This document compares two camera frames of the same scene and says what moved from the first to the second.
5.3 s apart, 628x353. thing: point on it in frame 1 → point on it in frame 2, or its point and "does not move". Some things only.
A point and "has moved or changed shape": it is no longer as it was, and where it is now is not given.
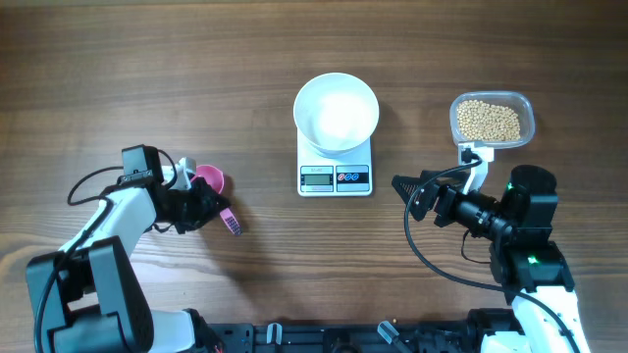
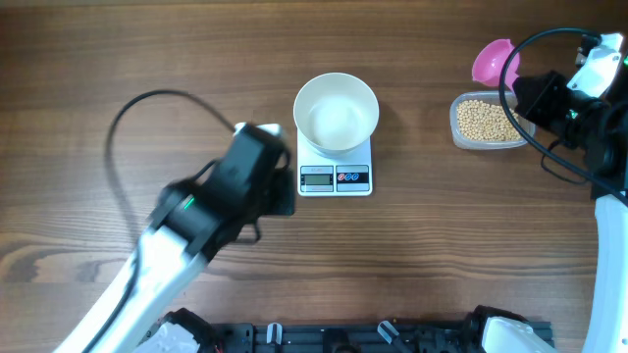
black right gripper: (448, 188) → (535, 107)
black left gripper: (207, 206) → (288, 198)
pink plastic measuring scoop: (215, 177) has moved or changed shape
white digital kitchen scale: (322, 176) does not move
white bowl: (336, 113) does not move
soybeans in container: (480, 121) does not move
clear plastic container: (505, 119) does not move
